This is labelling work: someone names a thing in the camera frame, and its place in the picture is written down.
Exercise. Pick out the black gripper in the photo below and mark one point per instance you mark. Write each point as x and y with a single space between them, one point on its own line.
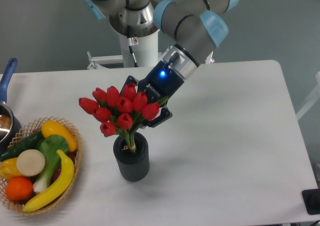
160 82

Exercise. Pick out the red tulip bouquet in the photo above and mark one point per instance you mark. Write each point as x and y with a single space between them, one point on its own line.
120 112

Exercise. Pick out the dark grey ribbed vase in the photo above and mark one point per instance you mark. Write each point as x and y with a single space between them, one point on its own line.
132 166

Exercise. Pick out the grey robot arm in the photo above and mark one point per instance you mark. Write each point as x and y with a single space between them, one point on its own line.
196 26

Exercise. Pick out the yellow lemon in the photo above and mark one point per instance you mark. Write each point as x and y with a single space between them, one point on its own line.
51 127

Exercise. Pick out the green bok choy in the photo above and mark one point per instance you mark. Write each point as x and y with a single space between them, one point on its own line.
48 147

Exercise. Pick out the yellow banana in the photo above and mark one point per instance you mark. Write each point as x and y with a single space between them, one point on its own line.
56 189

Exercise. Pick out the green cucumber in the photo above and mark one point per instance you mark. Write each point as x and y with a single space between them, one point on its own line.
28 143

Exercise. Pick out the woven wicker basket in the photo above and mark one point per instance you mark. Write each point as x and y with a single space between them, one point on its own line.
26 131

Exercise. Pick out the beige round mushroom slice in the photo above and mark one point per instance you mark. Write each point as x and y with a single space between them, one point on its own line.
30 162

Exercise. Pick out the yellow bell pepper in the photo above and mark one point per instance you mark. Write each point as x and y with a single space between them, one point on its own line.
9 170

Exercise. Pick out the orange fruit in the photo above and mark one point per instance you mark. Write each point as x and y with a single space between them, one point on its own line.
19 189

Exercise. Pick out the black device at table edge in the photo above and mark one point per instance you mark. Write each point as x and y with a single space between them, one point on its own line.
311 199

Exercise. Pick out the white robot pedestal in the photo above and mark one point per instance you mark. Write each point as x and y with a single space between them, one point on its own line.
146 46

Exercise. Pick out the white table clamp bracket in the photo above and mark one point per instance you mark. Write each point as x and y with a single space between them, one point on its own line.
99 62

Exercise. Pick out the blue-handled saucepan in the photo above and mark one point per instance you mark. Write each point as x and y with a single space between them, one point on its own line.
9 124

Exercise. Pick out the white frame at right edge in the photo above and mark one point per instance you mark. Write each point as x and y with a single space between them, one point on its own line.
310 99

